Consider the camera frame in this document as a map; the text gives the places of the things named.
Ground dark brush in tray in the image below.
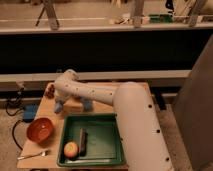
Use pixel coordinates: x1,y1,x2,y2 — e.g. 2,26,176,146
79,128,87,156

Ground dark red grapes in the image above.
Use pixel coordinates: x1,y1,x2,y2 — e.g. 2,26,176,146
44,84,55,99

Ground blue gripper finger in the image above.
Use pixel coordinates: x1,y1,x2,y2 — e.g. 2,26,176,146
54,101,64,114
82,98,93,112

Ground wooden table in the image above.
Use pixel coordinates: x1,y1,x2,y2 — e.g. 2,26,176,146
16,81,154,170

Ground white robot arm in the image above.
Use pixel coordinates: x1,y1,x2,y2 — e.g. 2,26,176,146
54,69,174,171

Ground blue box on floor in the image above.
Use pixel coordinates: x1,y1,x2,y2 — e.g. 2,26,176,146
23,105,38,123

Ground black floor cable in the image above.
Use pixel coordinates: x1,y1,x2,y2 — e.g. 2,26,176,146
4,88,29,151

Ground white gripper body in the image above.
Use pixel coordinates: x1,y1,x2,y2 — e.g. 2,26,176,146
54,90,88,104

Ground red-orange bowl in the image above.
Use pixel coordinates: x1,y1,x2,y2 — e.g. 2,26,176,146
26,118,54,144

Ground green plastic tray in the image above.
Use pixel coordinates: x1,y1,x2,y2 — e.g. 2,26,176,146
57,113,125,167

